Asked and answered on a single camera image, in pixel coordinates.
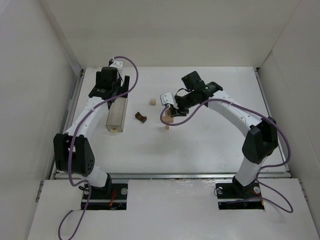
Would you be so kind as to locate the dark brown notched block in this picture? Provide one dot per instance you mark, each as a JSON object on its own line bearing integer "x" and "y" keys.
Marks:
{"x": 140, "y": 117}

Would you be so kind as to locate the metal rail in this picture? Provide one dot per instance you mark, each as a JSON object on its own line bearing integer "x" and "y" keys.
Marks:
{"x": 177, "y": 176}

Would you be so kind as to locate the light wood cube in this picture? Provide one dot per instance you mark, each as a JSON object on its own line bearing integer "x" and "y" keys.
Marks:
{"x": 152, "y": 102}

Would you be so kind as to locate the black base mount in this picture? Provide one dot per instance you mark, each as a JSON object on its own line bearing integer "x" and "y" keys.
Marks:
{"x": 116, "y": 200}
{"x": 231, "y": 198}

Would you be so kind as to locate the clear plastic box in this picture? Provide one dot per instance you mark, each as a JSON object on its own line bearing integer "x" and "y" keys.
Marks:
{"x": 117, "y": 115}

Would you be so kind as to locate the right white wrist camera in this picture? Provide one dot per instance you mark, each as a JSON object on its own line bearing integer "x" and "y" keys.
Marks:
{"x": 168, "y": 99}

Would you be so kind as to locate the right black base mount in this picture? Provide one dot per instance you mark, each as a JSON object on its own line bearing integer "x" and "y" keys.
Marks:
{"x": 231, "y": 198}

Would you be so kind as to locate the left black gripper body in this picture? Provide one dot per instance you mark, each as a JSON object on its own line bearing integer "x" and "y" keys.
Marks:
{"x": 126, "y": 81}

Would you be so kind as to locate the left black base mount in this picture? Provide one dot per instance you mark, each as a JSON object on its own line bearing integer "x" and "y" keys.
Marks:
{"x": 116, "y": 200}

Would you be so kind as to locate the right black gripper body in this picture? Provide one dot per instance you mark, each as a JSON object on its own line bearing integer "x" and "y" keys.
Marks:
{"x": 180, "y": 105}

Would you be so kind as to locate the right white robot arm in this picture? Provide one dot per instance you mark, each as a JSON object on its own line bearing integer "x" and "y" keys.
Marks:
{"x": 260, "y": 133}

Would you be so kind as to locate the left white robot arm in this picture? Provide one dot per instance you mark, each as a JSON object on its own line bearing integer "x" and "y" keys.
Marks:
{"x": 72, "y": 151}

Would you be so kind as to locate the light wood notched block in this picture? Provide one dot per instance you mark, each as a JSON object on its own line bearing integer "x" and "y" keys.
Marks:
{"x": 167, "y": 119}

